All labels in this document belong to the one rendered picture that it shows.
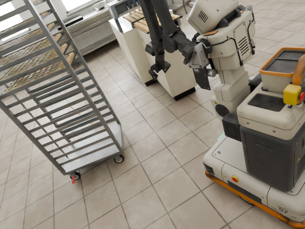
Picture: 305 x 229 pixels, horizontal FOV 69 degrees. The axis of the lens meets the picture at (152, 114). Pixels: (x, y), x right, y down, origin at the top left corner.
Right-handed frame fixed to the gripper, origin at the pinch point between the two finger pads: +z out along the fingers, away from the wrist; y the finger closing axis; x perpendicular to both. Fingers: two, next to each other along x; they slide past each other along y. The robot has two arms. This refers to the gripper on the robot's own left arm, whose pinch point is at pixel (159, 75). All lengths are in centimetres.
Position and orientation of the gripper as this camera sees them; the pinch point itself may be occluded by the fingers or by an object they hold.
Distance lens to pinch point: 147.4
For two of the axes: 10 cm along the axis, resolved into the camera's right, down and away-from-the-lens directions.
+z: 0.3, 5.7, 8.2
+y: -7.0, 6.0, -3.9
